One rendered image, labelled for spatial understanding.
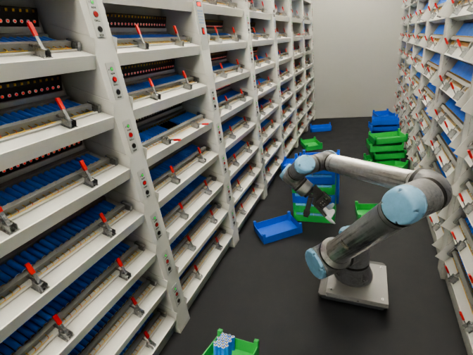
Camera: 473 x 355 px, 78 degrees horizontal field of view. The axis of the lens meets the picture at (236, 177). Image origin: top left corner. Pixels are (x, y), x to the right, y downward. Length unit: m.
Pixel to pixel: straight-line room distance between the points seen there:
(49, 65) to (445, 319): 1.85
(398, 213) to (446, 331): 0.82
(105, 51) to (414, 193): 1.08
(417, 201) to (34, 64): 1.13
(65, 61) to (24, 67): 0.12
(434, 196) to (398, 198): 0.10
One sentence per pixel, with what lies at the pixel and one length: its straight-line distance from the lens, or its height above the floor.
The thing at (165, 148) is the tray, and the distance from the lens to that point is 1.33.
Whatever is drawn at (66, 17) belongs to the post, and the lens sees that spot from 1.18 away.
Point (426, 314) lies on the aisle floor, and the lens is 1.76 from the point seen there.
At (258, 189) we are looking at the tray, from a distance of 2.56.
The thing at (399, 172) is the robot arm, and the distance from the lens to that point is 1.21.
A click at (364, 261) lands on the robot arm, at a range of 1.62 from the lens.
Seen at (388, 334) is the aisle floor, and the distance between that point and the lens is 1.64.
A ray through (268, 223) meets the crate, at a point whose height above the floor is 0.02.
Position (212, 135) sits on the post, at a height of 0.81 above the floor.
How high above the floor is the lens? 1.25
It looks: 23 degrees down
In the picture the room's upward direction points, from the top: 8 degrees counter-clockwise
